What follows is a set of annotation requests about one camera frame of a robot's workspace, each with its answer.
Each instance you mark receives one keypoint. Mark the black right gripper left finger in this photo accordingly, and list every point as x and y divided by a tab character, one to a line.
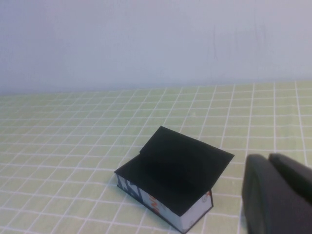
263	200

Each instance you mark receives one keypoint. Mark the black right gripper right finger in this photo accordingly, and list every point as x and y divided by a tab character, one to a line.
295	170

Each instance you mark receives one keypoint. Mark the black printed glasses case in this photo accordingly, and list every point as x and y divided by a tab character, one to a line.
180	168

